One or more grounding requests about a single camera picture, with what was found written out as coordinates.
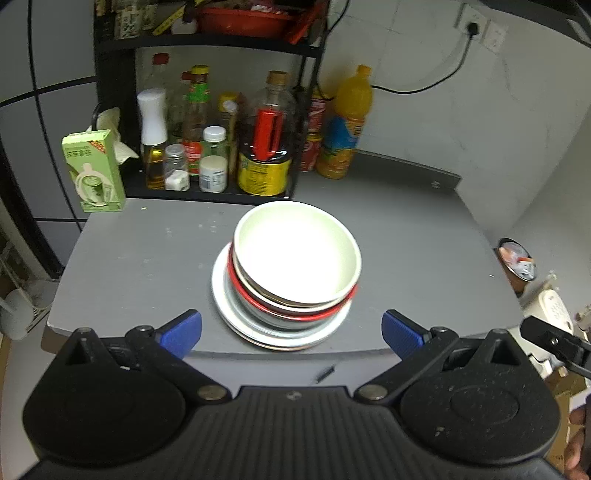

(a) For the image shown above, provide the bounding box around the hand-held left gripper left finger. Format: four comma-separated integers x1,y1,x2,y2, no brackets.
55,309,232,406

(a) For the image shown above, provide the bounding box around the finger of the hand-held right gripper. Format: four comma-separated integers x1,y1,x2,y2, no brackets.
519,315,591,381

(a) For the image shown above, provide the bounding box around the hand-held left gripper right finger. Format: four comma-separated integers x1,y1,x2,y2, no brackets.
353,309,533,407

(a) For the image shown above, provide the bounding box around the white patterned plate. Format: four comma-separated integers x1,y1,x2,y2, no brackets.
211,242,352,352

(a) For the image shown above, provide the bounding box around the large white script-print plate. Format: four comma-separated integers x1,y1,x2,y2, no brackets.
223,272,343,335

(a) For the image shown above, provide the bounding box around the cream bowl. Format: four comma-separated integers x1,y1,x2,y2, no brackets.
233,258,357,315
233,200,362,308

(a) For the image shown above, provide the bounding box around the red and black bowl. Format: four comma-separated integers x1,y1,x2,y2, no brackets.
227,251,360,324

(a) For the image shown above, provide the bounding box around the person's right hand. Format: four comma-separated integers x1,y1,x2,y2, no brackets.
566,404,591,474

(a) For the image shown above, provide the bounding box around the cardboard box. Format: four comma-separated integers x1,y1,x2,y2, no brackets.
549,369,591,462

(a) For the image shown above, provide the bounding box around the black trash bin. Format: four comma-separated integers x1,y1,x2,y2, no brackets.
498,237,539,296

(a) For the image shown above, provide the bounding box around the white jar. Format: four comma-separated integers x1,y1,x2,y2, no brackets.
198,155,228,193

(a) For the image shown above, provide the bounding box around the white fan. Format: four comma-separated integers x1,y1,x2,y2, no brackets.
0,277,54,340

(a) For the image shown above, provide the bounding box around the clear spice jar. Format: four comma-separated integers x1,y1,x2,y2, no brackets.
164,144,191,191

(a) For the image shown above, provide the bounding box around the green carton box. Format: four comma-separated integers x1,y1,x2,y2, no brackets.
61,129,127,213

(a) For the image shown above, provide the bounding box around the white-cap green bottle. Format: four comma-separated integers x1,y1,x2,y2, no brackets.
202,126,228,160

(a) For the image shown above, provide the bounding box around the red can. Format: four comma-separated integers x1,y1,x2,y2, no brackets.
299,134,323,172
308,90,333,137

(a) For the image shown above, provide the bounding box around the orange juice bottle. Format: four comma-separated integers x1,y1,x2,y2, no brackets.
315,65,374,180

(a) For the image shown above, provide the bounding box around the green-label sauce bottle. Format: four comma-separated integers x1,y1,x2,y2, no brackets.
181,65,211,176

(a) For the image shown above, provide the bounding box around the white crumpled cloth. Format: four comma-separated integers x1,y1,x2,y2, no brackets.
95,107,139,164

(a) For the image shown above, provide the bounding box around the clear red-cap bottle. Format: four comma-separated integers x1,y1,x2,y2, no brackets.
150,52,183,139

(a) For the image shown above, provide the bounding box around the black metal rack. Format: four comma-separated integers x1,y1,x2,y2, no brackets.
92,0,331,206

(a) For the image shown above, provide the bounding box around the red plastic basket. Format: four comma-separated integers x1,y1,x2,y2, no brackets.
196,7,296,40

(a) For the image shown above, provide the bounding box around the stack of seasoning packets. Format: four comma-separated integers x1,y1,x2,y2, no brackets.
95,0,160,40

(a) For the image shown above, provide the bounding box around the red packet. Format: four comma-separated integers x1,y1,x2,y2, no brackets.
284,2,324,44

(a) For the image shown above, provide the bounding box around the large red-handled dark bottle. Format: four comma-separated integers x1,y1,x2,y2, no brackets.
237,70,296,197

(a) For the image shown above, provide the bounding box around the black power cable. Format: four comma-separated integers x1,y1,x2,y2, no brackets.
369,21,481,95

